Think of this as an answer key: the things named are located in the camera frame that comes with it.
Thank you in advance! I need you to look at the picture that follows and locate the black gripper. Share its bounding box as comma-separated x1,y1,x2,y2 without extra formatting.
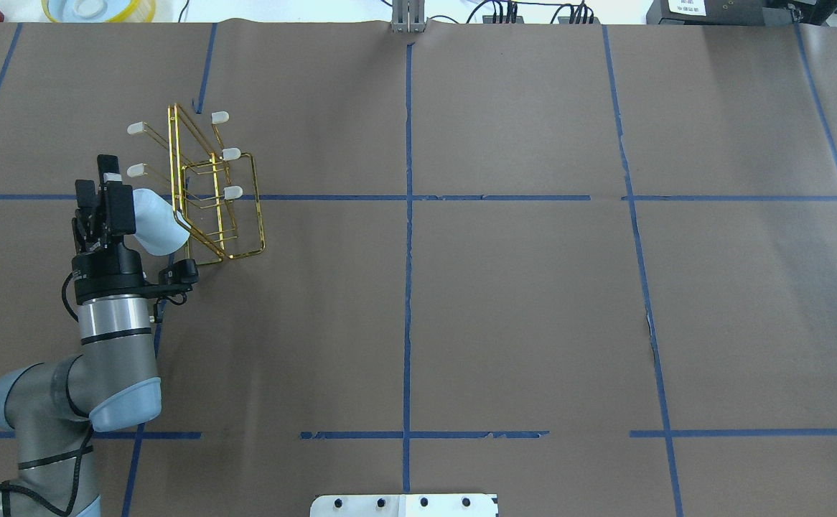
71,154,147,305

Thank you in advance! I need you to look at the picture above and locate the light blue plastic cup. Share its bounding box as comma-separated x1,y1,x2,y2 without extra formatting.
133,189,190,256

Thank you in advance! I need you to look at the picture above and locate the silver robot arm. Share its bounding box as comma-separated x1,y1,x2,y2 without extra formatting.
0,154,162,516

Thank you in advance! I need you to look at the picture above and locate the yellow rimmed bowl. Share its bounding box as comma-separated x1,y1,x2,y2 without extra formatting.
41,0,156,24

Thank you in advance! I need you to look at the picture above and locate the black computer box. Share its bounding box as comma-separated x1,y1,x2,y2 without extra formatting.
645,1,796,27

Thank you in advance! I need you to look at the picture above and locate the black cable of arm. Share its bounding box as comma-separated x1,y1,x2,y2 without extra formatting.
61,271,80,322

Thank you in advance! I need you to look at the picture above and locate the gold wire cup holder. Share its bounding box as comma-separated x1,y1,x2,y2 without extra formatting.
126,103,267,266

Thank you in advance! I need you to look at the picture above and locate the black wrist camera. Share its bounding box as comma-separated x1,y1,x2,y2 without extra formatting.
157,258,200,291

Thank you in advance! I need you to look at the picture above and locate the aluminium frame post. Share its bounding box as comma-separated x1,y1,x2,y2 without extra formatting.
387,0,427,34

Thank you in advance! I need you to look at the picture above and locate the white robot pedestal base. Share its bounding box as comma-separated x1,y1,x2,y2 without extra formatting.
309,493,500,516

